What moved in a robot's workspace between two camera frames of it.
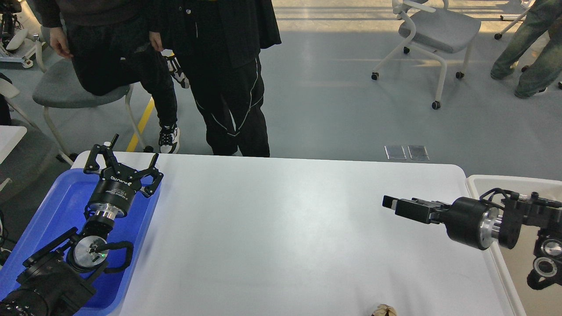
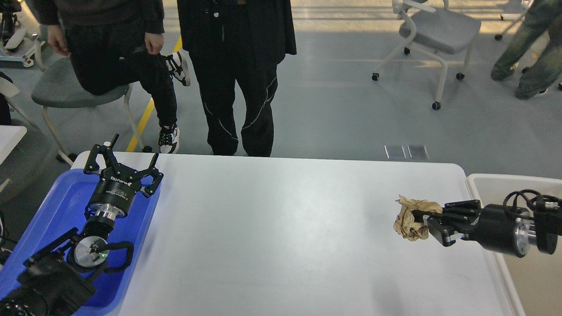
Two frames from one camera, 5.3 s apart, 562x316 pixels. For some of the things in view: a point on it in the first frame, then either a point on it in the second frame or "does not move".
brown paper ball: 384,310 to 404,224
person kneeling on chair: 113,44 does not move
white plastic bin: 516,263 does not move
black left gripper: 115,193 does not move
